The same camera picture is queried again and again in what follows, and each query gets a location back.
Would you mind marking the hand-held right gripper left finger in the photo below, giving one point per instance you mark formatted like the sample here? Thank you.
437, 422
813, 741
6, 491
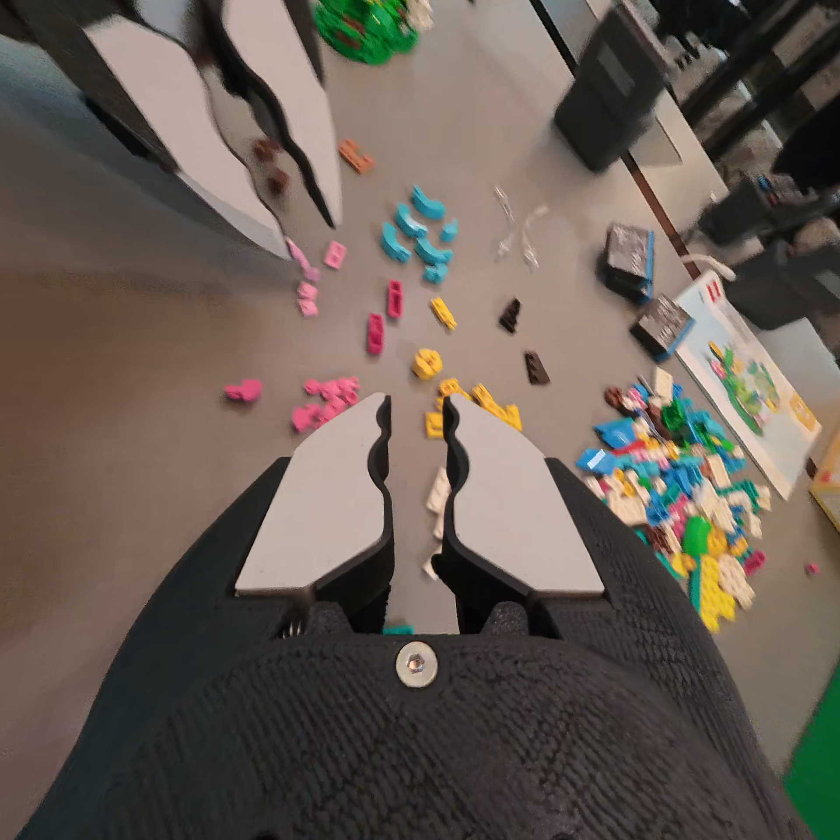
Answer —
321, 505

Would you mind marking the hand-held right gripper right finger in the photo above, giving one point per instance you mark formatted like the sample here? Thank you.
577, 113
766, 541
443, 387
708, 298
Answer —
512, 512

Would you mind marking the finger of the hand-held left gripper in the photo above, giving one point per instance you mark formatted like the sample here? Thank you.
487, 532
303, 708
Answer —
295, 85
177, 124

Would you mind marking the brown lego brick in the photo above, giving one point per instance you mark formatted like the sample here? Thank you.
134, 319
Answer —
278, 180
265, 149

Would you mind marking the white lego bricks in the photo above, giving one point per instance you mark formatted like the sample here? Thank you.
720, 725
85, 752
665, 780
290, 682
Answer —
437, 492

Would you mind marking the green lego build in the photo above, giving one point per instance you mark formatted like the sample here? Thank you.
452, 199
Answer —
364, 29

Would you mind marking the orange lego brick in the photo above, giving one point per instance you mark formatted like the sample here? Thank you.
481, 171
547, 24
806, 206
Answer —
355, 156

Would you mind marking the heap of pink lego bricks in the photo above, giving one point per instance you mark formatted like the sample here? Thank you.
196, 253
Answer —
325, 400

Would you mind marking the heap of yellow lego bricks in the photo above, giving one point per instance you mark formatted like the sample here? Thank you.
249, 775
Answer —
492, 403

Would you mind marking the pink lego piece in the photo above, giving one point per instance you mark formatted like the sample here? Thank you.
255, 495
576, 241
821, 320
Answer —
243, 391

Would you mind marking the black lego brick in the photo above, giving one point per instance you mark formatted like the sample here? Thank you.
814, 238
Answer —
536, 369
510, 316

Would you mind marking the teal lego brick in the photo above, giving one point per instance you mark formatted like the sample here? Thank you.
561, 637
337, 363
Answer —
397, 630

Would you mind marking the yellow round lego brick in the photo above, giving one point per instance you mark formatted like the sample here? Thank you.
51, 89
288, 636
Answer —
426, 365

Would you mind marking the pile of mixed lego bricks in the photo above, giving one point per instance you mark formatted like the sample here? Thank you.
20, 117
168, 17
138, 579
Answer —
682, 492

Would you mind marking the light pink lego brick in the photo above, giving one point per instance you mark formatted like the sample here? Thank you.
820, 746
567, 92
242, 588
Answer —
308, 299
302, 259
334, 254

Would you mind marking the magenta lego brick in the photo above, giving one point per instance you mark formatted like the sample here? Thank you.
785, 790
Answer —
375, 334
395, 299

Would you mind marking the yellow lego plate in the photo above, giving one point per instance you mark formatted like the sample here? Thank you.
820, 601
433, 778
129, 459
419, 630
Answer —
443, 313

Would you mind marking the lego instruction booklet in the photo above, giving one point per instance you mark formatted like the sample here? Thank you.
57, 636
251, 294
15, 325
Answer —
741, 380

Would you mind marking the clear plastic lego pieces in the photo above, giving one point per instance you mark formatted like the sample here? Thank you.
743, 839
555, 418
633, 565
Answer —
518, 229

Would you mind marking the group of light blue curved bricks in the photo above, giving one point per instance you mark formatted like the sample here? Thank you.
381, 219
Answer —
420, 236

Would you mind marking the black and blue box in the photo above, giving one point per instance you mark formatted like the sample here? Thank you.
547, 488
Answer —
627, 259
663, 325

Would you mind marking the dark grey bin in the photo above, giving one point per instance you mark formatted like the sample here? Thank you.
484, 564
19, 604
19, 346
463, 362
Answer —
607, 92

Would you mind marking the yellow box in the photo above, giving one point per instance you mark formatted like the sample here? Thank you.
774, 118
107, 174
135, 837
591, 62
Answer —
828, 482

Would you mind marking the green baseplate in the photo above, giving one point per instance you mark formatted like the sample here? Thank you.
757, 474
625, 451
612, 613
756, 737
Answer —
817, 768

